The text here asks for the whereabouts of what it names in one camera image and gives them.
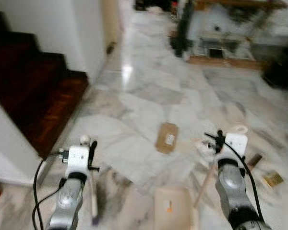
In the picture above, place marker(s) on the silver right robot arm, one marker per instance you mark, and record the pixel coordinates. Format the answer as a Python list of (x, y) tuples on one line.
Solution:
[(235, 191)]

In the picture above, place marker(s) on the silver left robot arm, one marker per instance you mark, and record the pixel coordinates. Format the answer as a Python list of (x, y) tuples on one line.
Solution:
[(67, 201)]

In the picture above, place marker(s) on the small dark brown wrapper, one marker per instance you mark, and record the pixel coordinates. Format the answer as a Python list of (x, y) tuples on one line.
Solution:
[(255, 161)]

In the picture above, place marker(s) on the brown cardboard piece with label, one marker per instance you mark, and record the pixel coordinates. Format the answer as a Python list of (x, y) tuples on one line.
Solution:
[(167, 138)]

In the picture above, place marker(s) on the yellow brown packet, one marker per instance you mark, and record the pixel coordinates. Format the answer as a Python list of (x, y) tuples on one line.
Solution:
[(273, 179)]

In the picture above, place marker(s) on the dark wooden staircase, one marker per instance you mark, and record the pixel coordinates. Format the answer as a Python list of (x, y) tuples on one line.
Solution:
[(33, 91)]

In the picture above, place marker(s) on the wooden table with clutter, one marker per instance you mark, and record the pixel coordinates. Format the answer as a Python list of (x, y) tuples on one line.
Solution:
[(230, 43)]

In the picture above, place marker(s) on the black bag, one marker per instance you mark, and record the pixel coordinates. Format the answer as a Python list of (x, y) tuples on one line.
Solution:
[(283, 67)]

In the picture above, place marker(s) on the small dark door stopper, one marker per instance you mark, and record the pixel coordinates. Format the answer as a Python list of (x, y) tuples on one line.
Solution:
[(110, 47)]

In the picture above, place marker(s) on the black upright appliance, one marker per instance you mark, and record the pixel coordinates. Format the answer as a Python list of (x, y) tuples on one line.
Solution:
[(183, 28)]

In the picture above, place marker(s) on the light wooden door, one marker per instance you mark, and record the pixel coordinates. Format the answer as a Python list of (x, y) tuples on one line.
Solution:
[(112, 21)]

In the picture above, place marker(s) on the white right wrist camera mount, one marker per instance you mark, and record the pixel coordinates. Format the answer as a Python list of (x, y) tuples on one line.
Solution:
[(236, 143)]

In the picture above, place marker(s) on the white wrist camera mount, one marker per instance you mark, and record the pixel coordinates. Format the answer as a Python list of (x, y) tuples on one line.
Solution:
[(78, 158), (236, 143)]

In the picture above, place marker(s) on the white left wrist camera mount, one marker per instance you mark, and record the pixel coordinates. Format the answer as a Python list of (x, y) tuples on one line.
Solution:
[(78, 158)]

